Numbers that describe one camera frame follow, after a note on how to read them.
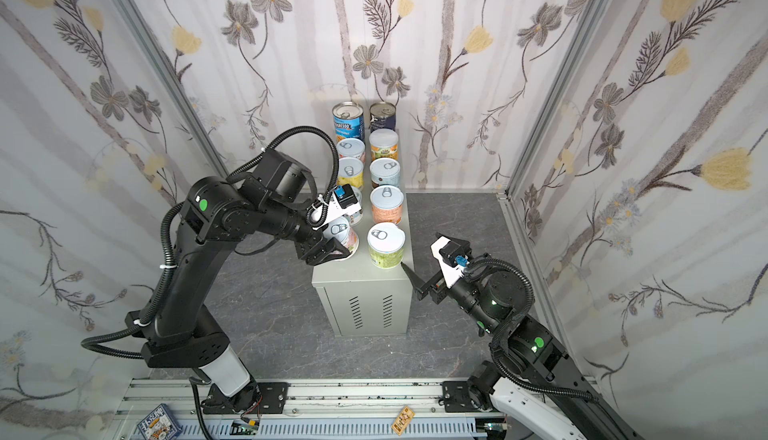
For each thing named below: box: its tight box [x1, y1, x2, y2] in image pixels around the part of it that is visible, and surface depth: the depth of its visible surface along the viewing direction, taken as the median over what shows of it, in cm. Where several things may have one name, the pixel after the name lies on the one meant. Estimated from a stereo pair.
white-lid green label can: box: [367, 222, 406, 269], surface depth 59 cm
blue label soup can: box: [332, 101, 366, 144], surface depth 79 cm
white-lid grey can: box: [370, 157, 401, 187], surface depth 72 cm
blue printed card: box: [137, 403, 183, 440], surface depth 70 cm
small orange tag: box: [391, 406, 416, 436], surface depth 72 cm
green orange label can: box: [369, 128, 399, 161], surface depth 76 cm
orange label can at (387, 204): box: [370, 185, 405, 225], surface depth 66 cm
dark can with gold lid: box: [368, 101, 396, 133], surface depth 80 cm
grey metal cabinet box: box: [312, 186, 413, 336], surface depth 66 cm
